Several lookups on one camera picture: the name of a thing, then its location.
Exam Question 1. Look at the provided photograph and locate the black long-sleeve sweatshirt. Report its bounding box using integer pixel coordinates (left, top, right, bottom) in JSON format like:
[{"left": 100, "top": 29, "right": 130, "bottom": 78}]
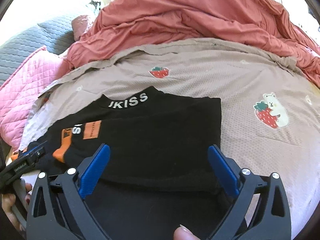
[{"left": 27, "top": 87, "right": 227, "bottom": 239}]

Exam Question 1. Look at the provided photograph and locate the person's left hand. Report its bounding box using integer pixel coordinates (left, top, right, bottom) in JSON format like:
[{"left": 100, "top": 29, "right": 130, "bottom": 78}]
[{"left": 2, "top": 183, "right": 33, "bottom": 232}]

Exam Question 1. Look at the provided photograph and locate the person's right hand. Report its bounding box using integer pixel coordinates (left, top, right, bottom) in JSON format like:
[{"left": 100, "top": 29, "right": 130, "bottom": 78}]
[{"left": 173, "top": 225, "right": 200, "bottom": 240}]

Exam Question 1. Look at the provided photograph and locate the pink quilted pillow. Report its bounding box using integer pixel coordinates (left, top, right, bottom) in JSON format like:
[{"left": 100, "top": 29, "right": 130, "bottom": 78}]
[{"left": 1, "top": 46, "right": 69, "bottom": 150}]

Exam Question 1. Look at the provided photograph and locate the beige strawberry bear bedsheet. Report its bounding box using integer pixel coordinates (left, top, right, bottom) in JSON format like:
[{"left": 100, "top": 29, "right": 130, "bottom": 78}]
[{"left": 20, "top": 38, "right": 319, "bottom": 236}]

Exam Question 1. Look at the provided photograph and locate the grey quilted headboard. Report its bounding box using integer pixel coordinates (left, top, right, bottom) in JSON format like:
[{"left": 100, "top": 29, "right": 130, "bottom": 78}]
[{"left": 1, "top": 16, "right": 74, "bottom": 83}]

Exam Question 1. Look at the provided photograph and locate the dusty pink small pillow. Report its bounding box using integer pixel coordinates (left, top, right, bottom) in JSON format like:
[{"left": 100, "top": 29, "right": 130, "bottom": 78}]
[{"left": 71, "top": 15, "right": 94, "bottom": 41}]

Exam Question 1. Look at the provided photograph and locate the salmon red duvet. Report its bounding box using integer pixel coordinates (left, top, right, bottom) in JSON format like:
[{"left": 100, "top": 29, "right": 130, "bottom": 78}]
[{"left": 65, "top": 0, "right": 319, "bottom": 85}]

